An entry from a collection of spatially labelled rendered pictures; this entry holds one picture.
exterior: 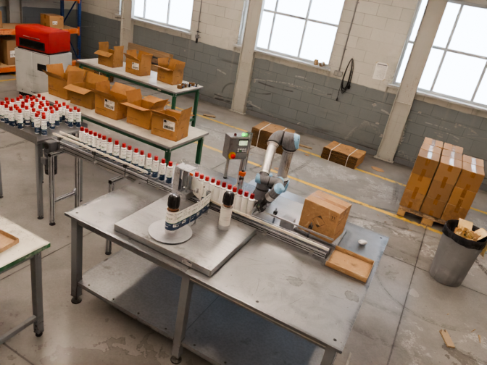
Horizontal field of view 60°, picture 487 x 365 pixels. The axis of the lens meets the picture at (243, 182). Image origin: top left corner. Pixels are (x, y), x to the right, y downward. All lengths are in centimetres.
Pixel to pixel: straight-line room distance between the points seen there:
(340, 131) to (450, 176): 306
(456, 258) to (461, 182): 145
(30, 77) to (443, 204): 695
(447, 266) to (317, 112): 458
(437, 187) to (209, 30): 572
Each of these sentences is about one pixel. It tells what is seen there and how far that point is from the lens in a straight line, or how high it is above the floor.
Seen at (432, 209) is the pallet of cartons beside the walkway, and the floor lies 24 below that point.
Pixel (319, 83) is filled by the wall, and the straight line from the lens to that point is 855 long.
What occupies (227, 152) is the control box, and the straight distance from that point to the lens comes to 328.
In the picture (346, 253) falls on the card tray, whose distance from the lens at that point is 335.
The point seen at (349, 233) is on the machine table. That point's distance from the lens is 365.
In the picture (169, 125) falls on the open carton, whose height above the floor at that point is 95.
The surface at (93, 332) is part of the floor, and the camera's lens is 356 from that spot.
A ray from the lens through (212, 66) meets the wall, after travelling 955.
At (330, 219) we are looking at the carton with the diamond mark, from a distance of 330.
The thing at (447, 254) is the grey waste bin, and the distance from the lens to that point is 501.
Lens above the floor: 254
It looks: 25 degrees down
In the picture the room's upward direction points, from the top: 11 degrees clockwise
